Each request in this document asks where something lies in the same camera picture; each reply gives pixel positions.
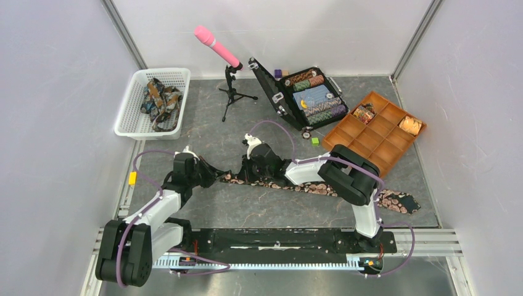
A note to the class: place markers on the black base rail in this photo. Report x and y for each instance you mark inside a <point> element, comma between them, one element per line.
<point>284,245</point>

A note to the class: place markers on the dark blue patterned tie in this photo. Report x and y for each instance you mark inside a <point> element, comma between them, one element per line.
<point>162,104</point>

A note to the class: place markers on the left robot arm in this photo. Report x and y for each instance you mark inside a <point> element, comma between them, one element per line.
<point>130,246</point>

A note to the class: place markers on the rolled dark patterned tie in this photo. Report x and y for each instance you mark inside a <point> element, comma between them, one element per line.
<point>364,113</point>

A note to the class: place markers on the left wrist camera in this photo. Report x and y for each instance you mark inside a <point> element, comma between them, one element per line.
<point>187,150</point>

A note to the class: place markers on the orange compartment tray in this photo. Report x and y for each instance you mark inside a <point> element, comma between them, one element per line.
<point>381,141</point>

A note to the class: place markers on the yellow block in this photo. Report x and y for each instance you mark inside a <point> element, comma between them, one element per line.
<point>132,177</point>

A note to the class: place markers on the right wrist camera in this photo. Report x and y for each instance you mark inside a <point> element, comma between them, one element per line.
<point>251,142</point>

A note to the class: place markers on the loose poker chip stack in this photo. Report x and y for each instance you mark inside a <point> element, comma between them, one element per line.
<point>306,132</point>

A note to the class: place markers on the rolled tan patterned tie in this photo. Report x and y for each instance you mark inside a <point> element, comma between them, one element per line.
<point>411,125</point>

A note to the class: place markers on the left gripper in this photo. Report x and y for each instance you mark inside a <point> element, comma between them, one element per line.
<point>212,172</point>

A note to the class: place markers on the black poker chip case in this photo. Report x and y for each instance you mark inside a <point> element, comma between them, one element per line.
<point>307,99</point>

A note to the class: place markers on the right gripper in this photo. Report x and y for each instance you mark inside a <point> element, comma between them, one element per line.
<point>245,174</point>

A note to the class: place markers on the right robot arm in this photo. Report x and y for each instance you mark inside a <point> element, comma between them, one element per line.
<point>342,171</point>

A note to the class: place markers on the white plastic basket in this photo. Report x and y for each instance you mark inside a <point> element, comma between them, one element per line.
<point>133,123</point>

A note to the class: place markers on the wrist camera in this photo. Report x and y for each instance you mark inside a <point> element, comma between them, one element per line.
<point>251,142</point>
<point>187,150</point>

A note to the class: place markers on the black floral tie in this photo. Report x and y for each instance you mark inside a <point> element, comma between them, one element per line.
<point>395,201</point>

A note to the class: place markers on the black tripod stand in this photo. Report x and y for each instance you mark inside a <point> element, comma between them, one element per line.
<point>232,93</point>

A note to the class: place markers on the pink microphone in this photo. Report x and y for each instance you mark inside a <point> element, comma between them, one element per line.
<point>206,37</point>

